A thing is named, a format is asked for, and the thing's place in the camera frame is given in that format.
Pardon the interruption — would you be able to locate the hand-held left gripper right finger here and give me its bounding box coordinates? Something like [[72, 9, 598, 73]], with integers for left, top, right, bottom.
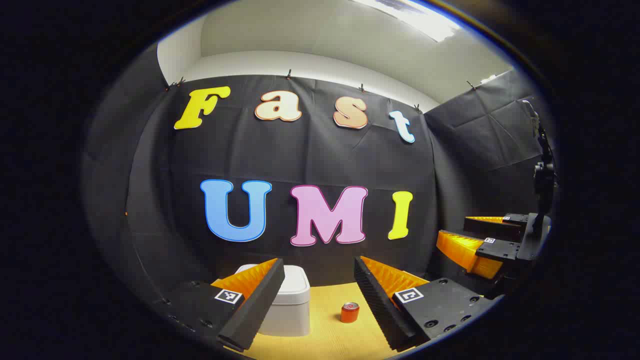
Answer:
[[354, 256, 495, 352]]

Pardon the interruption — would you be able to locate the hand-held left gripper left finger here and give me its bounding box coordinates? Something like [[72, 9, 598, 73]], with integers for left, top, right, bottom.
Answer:
[[154, 258, 286, 352]]

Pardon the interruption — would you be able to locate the white desktop garbage bin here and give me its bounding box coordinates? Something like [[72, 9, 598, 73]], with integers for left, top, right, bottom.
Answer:
[[235, 264, 311, 337]]

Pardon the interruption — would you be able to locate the black backdrop cloth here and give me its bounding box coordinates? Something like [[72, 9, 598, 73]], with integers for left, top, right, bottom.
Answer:
[[82, 42, 551, 321]]

